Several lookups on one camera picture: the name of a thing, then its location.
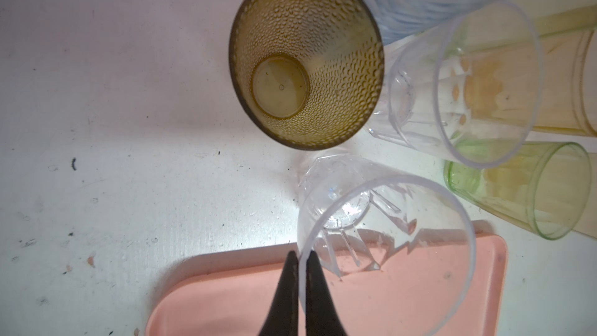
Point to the short bright green cup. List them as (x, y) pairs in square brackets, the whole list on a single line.
[(543, 188)]

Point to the brown dimpled cup rear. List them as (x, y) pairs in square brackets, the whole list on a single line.
[(308, 73)]

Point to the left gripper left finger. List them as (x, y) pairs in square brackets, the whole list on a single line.
[(283, 316)]

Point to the short yellow cup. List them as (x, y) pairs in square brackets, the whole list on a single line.
[(564, 84)]

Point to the clear cup centre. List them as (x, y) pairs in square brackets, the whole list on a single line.
[(422, 103)]

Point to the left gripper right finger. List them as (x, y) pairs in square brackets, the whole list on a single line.
[(321, 315)]

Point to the clear faceted cup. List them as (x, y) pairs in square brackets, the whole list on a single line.
[(357, 214)]

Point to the tall amber yellow cup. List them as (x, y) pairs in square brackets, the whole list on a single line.
[(587, 224)]

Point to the pink plastic tray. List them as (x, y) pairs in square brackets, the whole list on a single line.
[(414, 293)]

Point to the tall light green cup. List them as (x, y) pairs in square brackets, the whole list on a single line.
[(558, 16)]

